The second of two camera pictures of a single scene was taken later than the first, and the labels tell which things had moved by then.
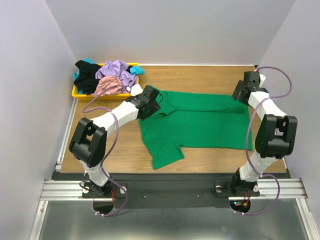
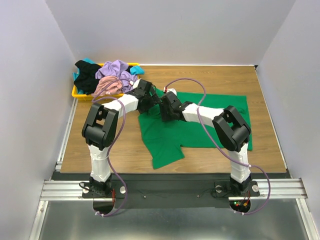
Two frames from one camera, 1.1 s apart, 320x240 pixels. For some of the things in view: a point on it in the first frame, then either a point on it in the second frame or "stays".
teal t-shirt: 133,70 stays
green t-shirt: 194,120 stays
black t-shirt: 86,81 stays
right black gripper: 238,91 to 164,110
